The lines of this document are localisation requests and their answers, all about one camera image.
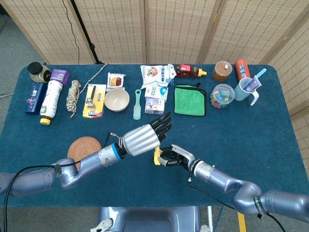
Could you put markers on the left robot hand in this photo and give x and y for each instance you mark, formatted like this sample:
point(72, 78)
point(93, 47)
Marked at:
point(140, 140)

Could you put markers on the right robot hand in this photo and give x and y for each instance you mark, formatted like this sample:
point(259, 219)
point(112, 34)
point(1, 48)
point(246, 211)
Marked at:
point(179, 157)

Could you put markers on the yellow rubbery stick toy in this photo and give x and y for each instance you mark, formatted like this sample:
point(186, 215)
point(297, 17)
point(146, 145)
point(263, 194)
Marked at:
point(157, 159)

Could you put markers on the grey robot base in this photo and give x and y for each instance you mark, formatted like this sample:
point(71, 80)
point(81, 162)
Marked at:
point(144, 220)

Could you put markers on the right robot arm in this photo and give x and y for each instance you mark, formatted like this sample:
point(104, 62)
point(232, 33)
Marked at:
point(217, 176)

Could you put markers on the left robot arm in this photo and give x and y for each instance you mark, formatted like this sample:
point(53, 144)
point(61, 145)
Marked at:
point(91, 162)

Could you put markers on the purple and white carton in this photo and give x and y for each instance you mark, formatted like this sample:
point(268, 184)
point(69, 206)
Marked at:
point(154, 106)

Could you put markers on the beige bowl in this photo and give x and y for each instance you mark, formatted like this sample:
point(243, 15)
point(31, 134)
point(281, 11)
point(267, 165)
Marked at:
point(117, 100)

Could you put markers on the white and blue carton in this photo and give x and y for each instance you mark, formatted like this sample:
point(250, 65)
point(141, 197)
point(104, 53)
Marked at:
point(155, 93)

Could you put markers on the round woven rattan coaster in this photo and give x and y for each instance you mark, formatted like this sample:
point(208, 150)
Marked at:
point(84, 147)

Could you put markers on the green microfiber cloth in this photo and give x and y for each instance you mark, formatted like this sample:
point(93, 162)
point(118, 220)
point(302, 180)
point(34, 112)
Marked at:
point(189, 101)

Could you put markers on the razor in yellow blister pack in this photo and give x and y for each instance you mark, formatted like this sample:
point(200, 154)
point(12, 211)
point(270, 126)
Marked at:
point(93, 101)

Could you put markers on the blue velvet tablecloth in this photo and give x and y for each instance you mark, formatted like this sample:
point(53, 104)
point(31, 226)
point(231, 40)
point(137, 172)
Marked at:
point(241, 145)

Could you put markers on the small white snack packet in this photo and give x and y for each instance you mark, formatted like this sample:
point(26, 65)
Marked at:
point(116, 81)

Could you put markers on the white printed bag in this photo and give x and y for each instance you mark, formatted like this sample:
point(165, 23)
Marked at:
point(154, 75)

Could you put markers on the blue binder clip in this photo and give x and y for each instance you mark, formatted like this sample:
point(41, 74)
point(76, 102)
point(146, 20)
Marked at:
point(171, 81)

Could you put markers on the white table leg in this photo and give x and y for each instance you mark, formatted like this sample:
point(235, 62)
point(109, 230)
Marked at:
point(210, 217)

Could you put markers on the clear jar of binder clips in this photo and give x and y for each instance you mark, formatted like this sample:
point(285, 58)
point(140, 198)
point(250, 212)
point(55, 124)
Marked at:
point(222, 96)

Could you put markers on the honey bottle yellow cap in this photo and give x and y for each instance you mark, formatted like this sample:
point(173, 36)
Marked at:
point(188, 70)

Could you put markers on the light blue cup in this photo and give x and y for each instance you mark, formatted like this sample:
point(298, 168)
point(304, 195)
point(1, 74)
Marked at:
point(241, 93)

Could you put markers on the jar of rubber bands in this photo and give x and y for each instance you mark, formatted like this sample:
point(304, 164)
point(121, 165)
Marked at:
point(222, 72)

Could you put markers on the white drink bottle yellow cap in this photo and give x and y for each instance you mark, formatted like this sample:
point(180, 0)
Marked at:
point(51, 99)

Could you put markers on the purple cardboard box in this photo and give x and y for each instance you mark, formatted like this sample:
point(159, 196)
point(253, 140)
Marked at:
point(59, 76)

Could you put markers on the purple tube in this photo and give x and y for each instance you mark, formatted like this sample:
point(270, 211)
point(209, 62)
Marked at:
point(253, 84)

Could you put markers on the orange can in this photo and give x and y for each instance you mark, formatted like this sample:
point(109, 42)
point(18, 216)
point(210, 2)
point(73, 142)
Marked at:
point(242, 70)

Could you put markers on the dark blue box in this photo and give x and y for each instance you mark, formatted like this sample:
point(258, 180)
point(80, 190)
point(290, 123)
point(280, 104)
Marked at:
point(33, 99)

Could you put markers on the blue toothbrush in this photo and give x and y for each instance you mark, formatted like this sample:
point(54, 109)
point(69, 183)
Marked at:
point(262, 71)

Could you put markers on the bamboo folding screen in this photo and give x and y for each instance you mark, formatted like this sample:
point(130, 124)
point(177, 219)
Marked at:
point(169, 24)

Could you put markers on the glass jar black lid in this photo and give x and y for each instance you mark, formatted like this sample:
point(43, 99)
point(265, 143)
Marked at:
point(39, 73)

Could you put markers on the black stand pole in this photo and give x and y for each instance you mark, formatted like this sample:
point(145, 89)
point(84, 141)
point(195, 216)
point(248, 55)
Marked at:
point(84, 31)

